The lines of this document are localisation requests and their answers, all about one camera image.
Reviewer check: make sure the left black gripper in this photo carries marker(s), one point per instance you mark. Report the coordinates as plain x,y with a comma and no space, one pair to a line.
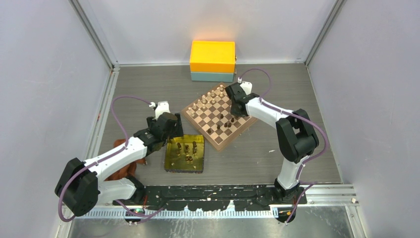
177,131

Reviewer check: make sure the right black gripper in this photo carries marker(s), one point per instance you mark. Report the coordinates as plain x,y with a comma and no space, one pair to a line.
234,113

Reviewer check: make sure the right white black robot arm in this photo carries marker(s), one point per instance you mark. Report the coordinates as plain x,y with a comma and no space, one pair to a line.
297,138

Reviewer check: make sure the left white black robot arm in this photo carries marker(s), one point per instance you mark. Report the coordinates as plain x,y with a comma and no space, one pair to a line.
85,184

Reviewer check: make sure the yellow transparent tray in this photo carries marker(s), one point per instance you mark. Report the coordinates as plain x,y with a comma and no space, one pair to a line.
175,159

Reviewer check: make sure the grey-blue box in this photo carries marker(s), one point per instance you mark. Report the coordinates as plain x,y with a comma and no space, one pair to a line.
212,76

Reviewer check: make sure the wooden chessboard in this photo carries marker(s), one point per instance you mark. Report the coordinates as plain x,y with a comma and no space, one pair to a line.
208,116

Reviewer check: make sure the yellow box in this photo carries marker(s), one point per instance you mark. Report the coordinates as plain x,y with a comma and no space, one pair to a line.
213,56

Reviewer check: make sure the brown cloth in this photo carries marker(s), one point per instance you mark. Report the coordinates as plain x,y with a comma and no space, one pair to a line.
128,170

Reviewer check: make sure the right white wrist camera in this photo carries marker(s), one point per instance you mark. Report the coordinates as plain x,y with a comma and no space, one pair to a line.
247,87

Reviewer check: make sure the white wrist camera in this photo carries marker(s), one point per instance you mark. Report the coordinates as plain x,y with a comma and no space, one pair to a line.
160,108
247,87

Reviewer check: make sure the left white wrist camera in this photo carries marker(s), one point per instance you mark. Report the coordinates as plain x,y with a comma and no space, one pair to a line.
160,108

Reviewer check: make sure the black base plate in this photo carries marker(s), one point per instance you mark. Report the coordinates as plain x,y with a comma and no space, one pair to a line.
214,197

